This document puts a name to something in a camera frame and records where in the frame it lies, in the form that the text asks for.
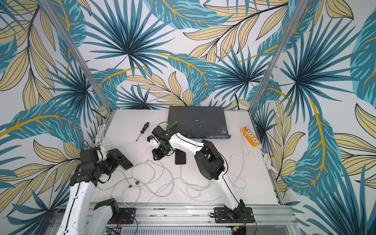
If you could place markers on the green black screwdriver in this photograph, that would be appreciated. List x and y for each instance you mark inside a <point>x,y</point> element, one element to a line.
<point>144,128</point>

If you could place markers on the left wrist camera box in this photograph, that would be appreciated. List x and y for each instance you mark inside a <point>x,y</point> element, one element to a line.
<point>101,151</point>

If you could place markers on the aluminium front rail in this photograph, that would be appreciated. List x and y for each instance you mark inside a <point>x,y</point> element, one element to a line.
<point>203,220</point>

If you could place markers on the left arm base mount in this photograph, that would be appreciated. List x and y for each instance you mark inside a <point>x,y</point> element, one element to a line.
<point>118,215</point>

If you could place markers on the green plastic pipe fitting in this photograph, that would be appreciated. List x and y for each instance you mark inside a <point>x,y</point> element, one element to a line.
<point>170,126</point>

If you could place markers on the phone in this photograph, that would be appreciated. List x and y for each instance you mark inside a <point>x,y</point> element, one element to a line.
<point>180,157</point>
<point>122,160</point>

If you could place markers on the dark grey network switch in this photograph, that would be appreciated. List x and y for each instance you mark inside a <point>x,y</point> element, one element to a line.
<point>195,122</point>

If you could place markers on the orange power strip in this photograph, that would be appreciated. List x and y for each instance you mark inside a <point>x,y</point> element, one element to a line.
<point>249,136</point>

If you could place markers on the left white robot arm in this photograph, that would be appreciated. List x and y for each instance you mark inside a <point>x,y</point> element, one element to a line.
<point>94,163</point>

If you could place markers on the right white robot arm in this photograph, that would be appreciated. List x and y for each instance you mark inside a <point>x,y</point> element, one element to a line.
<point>211,164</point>

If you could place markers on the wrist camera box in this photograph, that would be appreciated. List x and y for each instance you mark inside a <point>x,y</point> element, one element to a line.
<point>152,141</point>
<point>101,151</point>

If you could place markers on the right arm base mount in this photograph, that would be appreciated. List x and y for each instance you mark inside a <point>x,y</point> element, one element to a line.
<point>224,215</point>

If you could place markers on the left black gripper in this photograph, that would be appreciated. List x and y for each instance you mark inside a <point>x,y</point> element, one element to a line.
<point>111,158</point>

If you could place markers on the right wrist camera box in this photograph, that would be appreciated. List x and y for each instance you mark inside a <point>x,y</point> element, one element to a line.
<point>152,141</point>

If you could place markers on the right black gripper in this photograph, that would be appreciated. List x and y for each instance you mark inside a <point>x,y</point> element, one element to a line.
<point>160,134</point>

